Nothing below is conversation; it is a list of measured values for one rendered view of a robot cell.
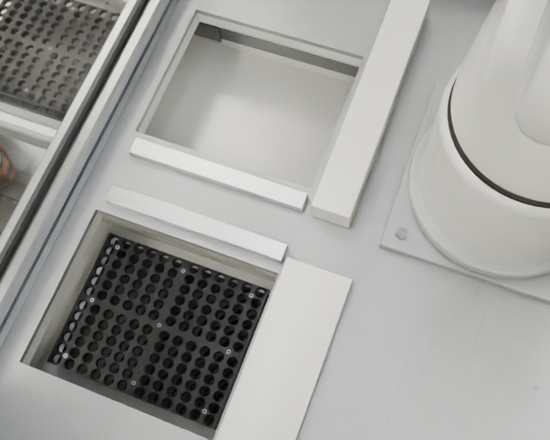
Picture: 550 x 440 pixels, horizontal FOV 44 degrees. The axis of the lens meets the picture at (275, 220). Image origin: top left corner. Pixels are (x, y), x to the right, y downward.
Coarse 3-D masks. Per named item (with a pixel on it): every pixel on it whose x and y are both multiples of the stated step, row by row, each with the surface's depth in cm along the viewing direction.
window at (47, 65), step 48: (0, 0) 62; (48, 0) 69; (96, 0) 78; (0, 48) 64; (48, 48) 72; (96, 48) 81; (0, 96) 67; (48, 96) 75; (0, 144) 69; (48, 144) 78; (0, 192) 72; (0, 240) 75
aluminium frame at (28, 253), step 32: (160, 0) 89; (128, 32) 87; (160, 32) 92; (128, 64) 86; (96, 96) 84; (128, 96) 89; (96, 128) 83; (64, 160) 82; (96, 160) 86; (64, 192) 81; (32, 224) 79; (32, 256) 78; (0, 288) 76; (0, 320) 76
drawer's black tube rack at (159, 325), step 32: (128, 256) 86; (160, 256) 86; (128, 288) 85; (160, 288) 84; (192, 288) 84; (224, 288) 84; (256, 288) 84; (96, 320) 83; (128, 320) 83; (160, 320) 83; (192, 320) 83; (224, 320) 82; (256, 320) 82; (96, 352) 82; (128, 352) 82; (160, 352) 82; (192, 352) 81; (224, 352) 81; (128, 384) 80; (160, 384) 83; (192, 384) 83; (224, 384) 83; (192, 416) 81
